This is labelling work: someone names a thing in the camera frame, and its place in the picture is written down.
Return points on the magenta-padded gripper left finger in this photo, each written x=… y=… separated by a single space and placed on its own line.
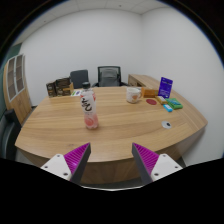
x=58 y=165

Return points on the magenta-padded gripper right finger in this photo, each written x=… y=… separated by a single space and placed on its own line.
x=165 y=166

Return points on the clear pink drink bottle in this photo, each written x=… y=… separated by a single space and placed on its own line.
x=89 y=106

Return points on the small blue box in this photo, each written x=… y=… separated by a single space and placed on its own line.
x=167 y=108

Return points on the black armchair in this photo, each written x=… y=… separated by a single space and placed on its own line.
x=8 y=133

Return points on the green flat box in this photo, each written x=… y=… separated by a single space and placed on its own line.
x=174 y=103

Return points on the flat round red coaster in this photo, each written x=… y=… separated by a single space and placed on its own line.
x=151 y=101

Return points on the small yellow box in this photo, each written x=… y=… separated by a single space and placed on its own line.
x=161 y=99

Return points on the brown cardboard box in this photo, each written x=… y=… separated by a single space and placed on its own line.
x=65 y=91

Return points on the orange cardboard box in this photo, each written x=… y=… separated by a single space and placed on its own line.
x=150 y=92

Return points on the small dark brown box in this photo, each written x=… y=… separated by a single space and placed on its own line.
x=51 y=89

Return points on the white printed mug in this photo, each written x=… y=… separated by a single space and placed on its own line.
x=133 y=95

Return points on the purple standing pouch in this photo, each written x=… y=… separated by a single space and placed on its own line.
x=165 y=87

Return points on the wooden glass-door cabinet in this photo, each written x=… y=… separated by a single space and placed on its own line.
x=18 y=90

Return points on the grey office chair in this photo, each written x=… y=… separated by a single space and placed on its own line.
x=79 y=78

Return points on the black mesh office chair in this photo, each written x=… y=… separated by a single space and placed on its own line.
x=109 y=76

